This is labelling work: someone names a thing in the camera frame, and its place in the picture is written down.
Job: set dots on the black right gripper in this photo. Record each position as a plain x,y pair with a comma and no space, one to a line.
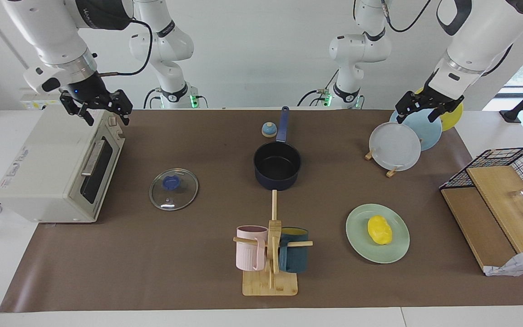
86,91

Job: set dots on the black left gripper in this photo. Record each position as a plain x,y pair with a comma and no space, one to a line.
436,96

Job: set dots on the glass lid with blue knob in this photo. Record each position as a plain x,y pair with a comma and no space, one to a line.
170,182

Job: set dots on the yellow lemon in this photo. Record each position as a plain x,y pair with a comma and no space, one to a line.
379,229

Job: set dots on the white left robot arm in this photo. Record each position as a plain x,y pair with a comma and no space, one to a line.
484,32

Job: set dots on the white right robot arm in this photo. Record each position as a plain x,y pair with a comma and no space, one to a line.
48,27

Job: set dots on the light blue plate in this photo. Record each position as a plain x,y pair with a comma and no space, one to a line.
429,131

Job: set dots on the yellow plate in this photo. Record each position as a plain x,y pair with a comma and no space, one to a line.
452,120

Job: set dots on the grey plate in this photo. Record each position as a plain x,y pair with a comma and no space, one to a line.
394,147

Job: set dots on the wooden plate rack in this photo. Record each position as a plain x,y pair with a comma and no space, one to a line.
391,173

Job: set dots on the pale green plate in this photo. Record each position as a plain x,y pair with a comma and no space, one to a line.
361,245

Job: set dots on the cream toaster oven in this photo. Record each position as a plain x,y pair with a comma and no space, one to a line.
48,168

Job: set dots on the light wooden cutting board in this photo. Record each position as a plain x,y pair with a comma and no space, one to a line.
502,200

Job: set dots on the dark wooden cutting board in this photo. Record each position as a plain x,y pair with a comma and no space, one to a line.
475,222

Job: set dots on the dark blue saucepan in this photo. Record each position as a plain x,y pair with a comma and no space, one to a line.
277,163

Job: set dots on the brown table mat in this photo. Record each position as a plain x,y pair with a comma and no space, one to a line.
175,254

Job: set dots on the white crumpled plastic bag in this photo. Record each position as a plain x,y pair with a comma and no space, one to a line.
520,263

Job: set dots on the dark teal mug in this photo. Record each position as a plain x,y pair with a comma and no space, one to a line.
294,259

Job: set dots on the pink ribbed mug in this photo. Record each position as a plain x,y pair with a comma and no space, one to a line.
250,254

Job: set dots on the wooden mug rack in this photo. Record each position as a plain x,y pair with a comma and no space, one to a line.
270,284

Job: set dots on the white wall socket box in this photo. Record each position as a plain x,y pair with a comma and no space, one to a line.
27,101

